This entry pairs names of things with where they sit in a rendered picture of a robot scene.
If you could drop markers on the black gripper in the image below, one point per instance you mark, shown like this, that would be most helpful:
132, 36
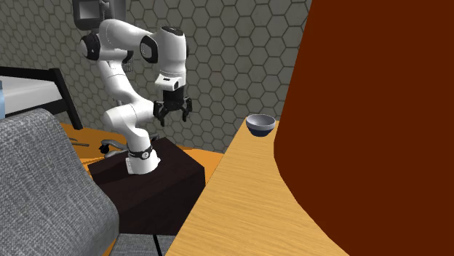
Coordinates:
173, 97

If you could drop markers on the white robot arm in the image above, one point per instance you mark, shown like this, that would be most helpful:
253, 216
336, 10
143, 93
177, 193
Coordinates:
120, 94

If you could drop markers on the dark robot stand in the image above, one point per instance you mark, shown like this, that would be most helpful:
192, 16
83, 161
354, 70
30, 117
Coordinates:
159, 191

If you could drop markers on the blue grey bowl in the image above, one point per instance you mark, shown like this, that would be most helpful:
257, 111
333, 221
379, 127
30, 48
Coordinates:
260, 124

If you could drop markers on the grey fabric sofa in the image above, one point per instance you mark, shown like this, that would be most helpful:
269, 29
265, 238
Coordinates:
46, 184

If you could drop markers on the black framed white table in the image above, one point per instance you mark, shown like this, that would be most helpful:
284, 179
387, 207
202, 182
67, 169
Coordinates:
25, 92

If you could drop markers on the large dark red rounded object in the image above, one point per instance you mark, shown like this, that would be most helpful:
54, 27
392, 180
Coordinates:
372, 117

